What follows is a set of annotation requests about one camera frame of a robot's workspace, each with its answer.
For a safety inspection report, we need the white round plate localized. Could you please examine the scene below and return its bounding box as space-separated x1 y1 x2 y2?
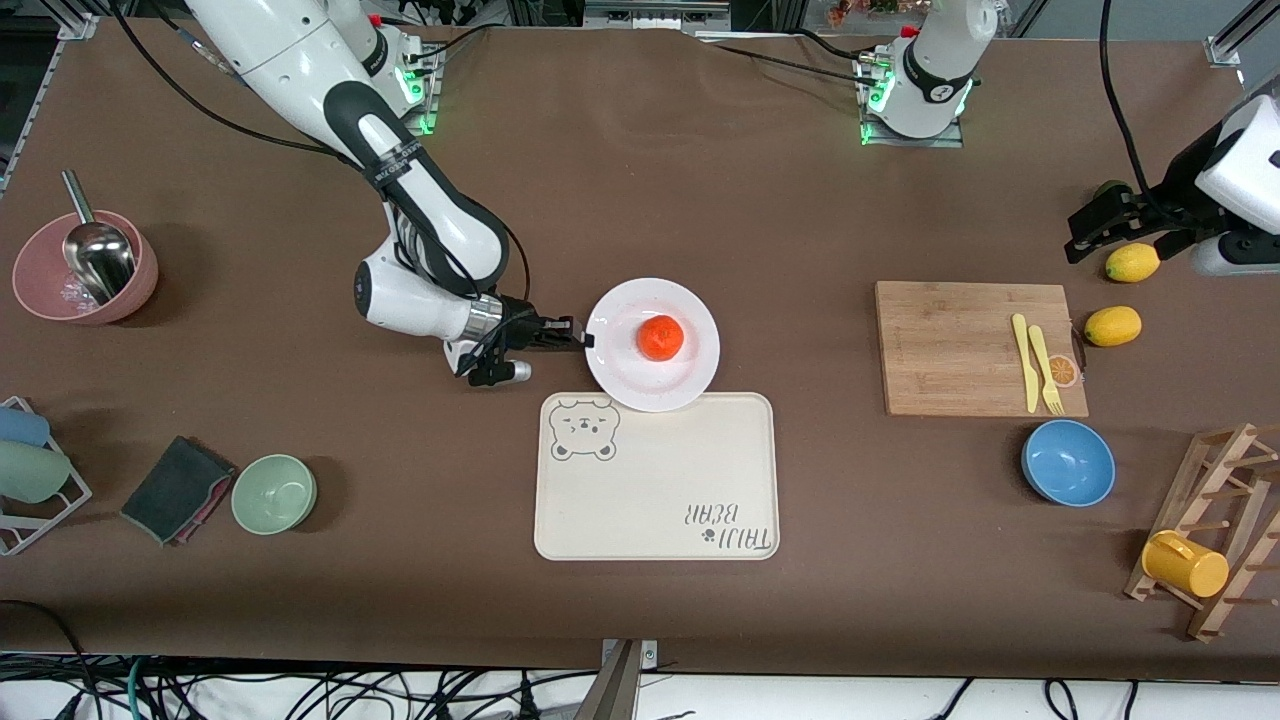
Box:
584 277 722 413

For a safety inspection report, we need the orange fruit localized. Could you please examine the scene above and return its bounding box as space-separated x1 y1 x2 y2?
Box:
637 315 686 362

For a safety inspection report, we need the yellow lemon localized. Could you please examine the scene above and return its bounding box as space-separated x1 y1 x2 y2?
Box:
1105 243 1162 283
1084 306 1143 348

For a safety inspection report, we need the yellow plastic knife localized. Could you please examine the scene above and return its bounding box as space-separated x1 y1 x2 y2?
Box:
1011 313 1041 414

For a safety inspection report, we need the yellow plastic fork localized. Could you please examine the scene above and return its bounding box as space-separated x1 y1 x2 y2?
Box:
1028 325 1065 416

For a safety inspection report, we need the cream bear print tray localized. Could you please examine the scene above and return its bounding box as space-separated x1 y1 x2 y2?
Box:
533 391 781 562

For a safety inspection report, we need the wooden cutting board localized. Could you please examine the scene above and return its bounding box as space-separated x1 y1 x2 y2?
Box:
875 281 1090 418

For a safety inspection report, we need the aluminium corner profile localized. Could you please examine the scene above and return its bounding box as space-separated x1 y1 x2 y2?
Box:
0 0 101 196
1205 0 1280 69

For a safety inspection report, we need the blue bowl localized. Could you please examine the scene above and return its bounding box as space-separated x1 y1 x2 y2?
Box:
1021 419 1117 508

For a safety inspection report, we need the wooden mug rack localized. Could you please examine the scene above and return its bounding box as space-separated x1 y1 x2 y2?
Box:
1124 423 1280 643

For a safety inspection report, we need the pale green bowl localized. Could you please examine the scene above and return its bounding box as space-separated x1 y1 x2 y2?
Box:
231 454 318 536

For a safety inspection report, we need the yellow mug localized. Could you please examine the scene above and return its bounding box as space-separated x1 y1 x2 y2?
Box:
1141 530 1230 599

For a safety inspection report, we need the dark grey folded cloth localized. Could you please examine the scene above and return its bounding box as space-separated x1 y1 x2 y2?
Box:
120 435 238 547

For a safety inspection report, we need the metal scoop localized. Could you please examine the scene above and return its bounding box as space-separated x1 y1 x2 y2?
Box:
60 170 138 306

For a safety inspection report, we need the pink ribbed bowl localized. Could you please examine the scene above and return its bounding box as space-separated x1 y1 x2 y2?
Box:
12 210 159 326

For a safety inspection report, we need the blue cup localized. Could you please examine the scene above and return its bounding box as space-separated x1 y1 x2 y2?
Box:
0 406 51 448

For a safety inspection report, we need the pale green cup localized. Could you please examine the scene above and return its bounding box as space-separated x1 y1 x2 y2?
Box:
0 441 73 504

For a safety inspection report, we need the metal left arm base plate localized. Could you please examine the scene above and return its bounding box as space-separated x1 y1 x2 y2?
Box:
858 50 966 149

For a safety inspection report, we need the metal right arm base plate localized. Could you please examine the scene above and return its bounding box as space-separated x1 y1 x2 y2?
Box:
395 40 443 137

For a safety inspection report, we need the black right base cable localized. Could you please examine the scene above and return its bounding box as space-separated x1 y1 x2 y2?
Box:
405 22 506 66

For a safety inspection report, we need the black base cable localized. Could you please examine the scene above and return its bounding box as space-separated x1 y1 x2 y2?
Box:
405 22 506 66
690 30 886 91

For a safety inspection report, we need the aluminium frame beam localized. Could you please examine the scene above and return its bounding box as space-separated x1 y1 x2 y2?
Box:
583 0 733 33

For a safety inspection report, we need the black left base cable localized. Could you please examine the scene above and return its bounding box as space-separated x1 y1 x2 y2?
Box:
690 30 886 91

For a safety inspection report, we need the metal table bracket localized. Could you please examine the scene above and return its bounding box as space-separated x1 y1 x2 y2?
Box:
575 638 661 720

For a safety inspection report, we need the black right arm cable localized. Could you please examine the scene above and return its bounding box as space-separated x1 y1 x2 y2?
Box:
108 0 533 381

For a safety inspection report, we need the white wire cup rack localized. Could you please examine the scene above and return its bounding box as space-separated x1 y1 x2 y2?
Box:
0 396 93 557

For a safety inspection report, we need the black floor cable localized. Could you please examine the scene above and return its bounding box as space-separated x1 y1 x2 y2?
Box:
0 600 101 720

